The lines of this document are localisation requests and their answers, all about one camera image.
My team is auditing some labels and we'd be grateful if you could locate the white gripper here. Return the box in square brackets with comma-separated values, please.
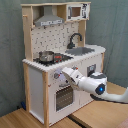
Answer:
[62, 67, 84, 90]

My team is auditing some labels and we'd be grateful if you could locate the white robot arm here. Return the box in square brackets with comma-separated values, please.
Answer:
[62, 67, 128, 104]

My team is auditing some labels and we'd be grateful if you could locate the wooden toy kitchen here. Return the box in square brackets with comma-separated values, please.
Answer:
[22, 2, 105, 128]

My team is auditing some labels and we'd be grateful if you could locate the left red stove knob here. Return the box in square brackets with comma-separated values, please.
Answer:
[54, 73, 60, 79]

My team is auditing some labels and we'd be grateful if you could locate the black stove top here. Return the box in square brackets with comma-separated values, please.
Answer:
[34, 53, 71, 66]

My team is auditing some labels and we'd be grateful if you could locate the grey toy sink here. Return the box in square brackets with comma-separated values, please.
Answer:
[66, 47, 94, 56]

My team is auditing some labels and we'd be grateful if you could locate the black toy faucet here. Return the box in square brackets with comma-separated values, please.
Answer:
[66, 32, 83, 50]

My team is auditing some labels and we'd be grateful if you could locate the silver cooking pot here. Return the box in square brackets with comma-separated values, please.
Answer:
[39, 51, 54, 62]

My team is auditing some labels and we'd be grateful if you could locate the grey range hood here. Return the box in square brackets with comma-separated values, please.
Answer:
[35, 5, 64, 27]

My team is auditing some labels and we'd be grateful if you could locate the white toy microwave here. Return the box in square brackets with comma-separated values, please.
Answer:
[67, 4, 88, 21]

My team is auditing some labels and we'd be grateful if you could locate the oven door with handle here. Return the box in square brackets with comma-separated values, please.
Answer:
[56, 86, 73, 111]

